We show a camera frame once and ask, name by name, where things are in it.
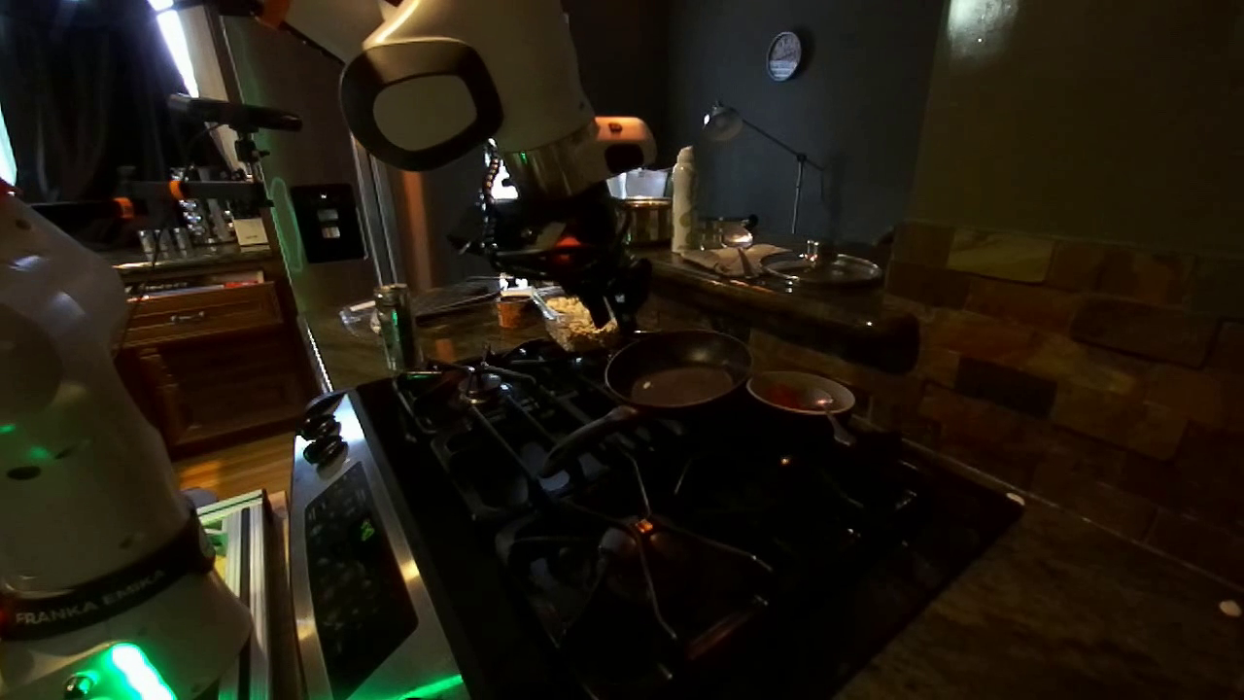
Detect glass plate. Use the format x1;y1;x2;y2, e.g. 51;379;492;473
335;291;437;347

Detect large frying pan teal handle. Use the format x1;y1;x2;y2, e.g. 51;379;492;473
538;325;754;473

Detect round wall clock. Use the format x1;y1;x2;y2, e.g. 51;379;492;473
761;27;808;85

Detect gooseneck desk lamp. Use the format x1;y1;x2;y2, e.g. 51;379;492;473
694;99;834;256

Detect black camera on tripod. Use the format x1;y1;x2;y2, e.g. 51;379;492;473
163;92;303;263

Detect small red frying pan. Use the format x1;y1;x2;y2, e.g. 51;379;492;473
742;366;862;427

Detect wooden drawer cabinet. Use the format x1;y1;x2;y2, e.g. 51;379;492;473
111;263;317;451

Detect small brown box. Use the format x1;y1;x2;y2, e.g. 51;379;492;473
492;286;544;335

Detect black wide cast iron grate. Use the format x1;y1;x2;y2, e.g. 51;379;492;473
500;477;862;700
383;330;781;447

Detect tray of white popcorn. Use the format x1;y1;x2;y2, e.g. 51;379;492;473
531;286;630;355

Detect pile of white papers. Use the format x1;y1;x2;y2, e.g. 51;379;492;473
675;230;785;282

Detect metal robot mount frame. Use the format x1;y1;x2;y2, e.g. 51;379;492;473
194;486;281;700

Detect tall bright window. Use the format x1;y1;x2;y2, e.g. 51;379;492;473
146;0;203;99

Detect white bottle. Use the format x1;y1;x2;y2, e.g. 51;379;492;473
663;141;710;256

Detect silver round dish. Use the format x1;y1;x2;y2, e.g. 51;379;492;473
761;248;890;291

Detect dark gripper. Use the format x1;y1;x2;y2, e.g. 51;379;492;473
511;173;656;335

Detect black stove knob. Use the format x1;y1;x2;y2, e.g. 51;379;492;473
295;386;348;438
308;431;356;473

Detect green drink can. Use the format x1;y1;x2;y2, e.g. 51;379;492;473
373;278;426;374

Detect orange red kitchen appliance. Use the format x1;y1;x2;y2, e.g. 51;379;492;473
590;112;659;180

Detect black narrow cast iron grate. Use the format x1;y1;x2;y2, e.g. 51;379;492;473
434;374;729;523

